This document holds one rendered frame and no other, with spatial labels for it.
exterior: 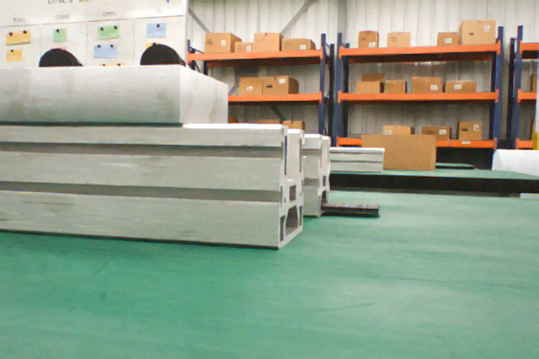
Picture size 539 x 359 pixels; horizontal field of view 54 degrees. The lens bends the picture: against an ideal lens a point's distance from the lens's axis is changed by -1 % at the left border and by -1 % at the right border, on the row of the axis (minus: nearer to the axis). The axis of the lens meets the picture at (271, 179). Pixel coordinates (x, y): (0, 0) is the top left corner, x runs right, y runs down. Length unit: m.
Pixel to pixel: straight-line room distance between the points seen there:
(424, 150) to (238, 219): 2.02
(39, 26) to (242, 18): 7.99
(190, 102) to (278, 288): 0.18
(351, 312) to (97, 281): 0.13
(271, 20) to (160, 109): 11.29
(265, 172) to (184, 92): 0.08
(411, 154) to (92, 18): 2.45
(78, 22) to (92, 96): 3.62
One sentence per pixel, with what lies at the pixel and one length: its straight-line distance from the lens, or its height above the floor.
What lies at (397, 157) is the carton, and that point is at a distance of 2.37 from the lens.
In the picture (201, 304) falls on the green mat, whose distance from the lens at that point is 0.24.
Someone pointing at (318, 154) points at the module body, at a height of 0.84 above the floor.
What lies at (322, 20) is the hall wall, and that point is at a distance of 11.35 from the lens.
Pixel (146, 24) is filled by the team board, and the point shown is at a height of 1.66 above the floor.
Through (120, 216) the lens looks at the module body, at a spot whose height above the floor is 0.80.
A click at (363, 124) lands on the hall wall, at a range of 10.94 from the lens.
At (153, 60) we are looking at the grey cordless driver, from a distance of 0.80.
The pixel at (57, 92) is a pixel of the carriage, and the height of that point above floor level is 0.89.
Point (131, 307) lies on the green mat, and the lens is 0.24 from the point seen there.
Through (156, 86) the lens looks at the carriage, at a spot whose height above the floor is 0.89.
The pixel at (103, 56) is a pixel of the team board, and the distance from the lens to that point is 3.87.
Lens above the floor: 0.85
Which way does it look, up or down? 3 degrees down
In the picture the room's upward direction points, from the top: 1 degrees clockwise
